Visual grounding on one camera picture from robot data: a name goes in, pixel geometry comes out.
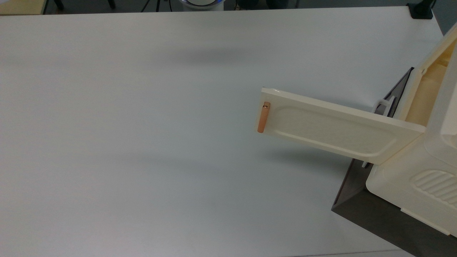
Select black tripod legs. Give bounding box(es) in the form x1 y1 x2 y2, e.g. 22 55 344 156
140 0 161 12

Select cream toy microwave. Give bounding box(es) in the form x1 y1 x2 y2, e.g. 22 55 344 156
366 22 457 236

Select dark brown wooden drawer box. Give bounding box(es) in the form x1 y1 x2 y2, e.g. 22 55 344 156
331 67 457 257

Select white drawer handle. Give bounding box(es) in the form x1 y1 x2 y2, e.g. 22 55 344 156
361 99 393 168

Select light wooden desk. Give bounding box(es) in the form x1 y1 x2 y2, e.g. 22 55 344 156
0 0 49 16

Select black equipment base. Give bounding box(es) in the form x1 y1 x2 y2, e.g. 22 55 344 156
236 0 298 10

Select black camera stand clamp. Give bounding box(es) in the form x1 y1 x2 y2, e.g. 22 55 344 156
407 0 435 20

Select cream cabinet door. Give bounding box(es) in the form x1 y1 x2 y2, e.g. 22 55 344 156
256 87 427 166

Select copper door handle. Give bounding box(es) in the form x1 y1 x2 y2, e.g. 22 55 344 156
257 102 271 134

